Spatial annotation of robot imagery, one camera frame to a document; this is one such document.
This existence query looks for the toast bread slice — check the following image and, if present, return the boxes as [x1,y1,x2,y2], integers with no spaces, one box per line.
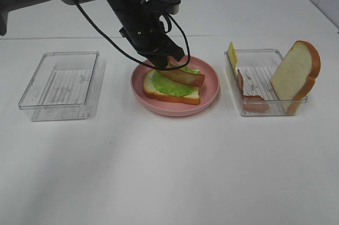
[143,72,200,105]
[270,40,321,115]

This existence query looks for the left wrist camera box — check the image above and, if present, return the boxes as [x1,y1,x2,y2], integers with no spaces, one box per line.
[147,0,181,15]

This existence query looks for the brown bacon strip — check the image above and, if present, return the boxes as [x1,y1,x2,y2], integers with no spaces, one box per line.
[156,67,205,87]

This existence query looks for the green lettuce leaf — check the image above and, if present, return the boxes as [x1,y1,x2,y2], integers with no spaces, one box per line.
[145,70,199,97]

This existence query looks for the clear right plastic tray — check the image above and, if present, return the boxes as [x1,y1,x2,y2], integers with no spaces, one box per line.
[225,49,308,116]

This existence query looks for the pink round plate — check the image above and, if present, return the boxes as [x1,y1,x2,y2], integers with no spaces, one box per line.
[130,56,220,116]

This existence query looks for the yellow cheese slice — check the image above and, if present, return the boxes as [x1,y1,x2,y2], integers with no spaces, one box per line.
[228,41,238,77]

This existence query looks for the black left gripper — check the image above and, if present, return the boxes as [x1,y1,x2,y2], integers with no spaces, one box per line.
[118,0,184,70]

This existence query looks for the pink bacon strip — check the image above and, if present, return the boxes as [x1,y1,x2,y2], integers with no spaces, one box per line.
[237,69,269,112]

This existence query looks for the clear left plastic tray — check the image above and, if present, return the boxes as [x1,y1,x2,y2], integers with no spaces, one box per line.
[18,51,105,122]

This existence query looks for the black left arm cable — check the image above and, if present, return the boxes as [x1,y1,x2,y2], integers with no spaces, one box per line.
[59,0,191,71]

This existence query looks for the clear plastic tray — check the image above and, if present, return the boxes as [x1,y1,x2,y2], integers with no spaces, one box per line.
[225,49,308,116]
[18,51,105,122]

